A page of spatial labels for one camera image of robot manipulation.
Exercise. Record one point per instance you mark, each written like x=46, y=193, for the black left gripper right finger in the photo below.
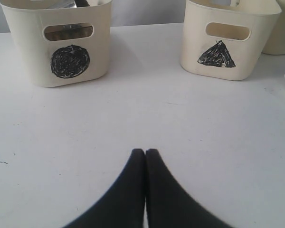
x=168, y=205

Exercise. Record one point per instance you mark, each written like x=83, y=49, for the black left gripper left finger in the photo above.
x=122, y=206

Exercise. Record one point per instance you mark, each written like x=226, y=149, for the white ceramic bowl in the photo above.
x=68, y=31

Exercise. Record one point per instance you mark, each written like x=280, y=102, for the cream bin with circle mark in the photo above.
x=58, y=63

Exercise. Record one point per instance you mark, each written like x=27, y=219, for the cream bin with triangle mark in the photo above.
x=226, y=41

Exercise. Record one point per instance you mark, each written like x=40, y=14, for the cream bin with square mark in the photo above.
x=276, y=42

